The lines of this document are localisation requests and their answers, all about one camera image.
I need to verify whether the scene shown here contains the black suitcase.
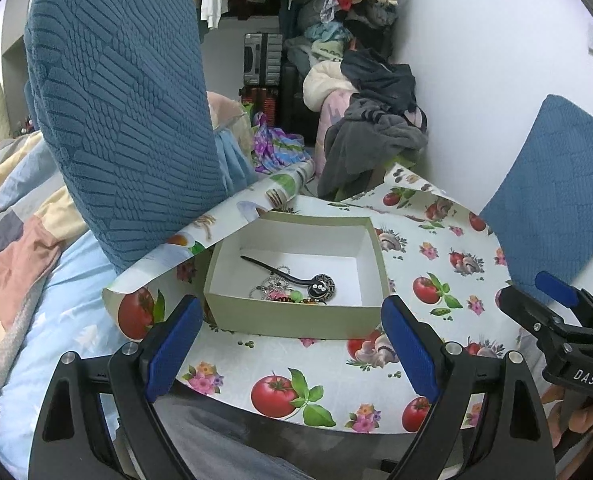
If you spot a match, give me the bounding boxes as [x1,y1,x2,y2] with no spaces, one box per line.
[280,62,320,133]

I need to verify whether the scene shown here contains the black hair stick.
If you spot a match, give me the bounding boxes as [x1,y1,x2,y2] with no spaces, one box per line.
[240,255,336,306]

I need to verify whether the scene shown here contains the green cardboard box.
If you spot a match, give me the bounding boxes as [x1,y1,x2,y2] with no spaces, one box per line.
[204,210,392,342]

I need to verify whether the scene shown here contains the heap of assorted clothes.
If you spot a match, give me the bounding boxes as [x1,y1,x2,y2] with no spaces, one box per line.
[282,0,400,64]

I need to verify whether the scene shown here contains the silver chain necklace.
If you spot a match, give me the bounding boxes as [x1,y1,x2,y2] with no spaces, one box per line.
[249,264,290,301]

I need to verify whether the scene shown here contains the navy jacket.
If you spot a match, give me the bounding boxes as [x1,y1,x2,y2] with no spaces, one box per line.
[341,50,418,112]

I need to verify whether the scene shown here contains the grey hard-shell suitcase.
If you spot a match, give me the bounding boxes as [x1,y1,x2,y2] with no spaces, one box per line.
[243,33,282,86]

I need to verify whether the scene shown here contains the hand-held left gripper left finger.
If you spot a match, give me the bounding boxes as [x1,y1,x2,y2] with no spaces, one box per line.
[29,294,205,480]

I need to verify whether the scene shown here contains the person's grey trousers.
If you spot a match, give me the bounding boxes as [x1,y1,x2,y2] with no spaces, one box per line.
[111,395,417,480]

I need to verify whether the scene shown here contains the cream puffy jacket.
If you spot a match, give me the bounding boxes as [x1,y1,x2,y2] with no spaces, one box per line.
[303,60,358,111]

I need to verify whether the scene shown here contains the purple floral cloth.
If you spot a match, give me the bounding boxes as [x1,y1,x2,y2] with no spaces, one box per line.
[253,111,314,175]

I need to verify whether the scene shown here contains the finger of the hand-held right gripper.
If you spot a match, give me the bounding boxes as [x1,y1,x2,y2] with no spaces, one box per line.
[498,286,593,348]
[535,271,593,333]

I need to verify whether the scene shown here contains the person's right hand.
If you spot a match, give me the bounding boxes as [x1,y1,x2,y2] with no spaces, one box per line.
[541,387,593,448]

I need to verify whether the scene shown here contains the fruit-print tablecloth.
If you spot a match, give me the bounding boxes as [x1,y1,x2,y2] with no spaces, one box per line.
[101,162,527,433]

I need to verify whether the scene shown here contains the grey fleece garment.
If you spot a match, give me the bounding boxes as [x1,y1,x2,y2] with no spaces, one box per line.
[319,100,428,199]

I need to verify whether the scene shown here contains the small blue chair cover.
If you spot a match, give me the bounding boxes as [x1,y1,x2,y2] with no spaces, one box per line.
[479,94,593,306]

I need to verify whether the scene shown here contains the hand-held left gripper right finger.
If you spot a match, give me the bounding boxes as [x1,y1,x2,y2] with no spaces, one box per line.
[381,294,557,480]

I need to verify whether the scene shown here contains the light blue cloth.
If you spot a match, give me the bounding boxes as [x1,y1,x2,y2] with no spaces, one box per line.
[214,130,258,197]

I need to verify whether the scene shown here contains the light blue bedsheet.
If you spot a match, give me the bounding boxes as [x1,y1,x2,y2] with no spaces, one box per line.
[0,230,187,461]

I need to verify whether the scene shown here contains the red and black crate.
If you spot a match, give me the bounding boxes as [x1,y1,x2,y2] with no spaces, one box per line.
[241,85,280,126]

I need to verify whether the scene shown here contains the patchwork quilt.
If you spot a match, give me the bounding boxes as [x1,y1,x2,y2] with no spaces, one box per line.
[0,130,91,401]

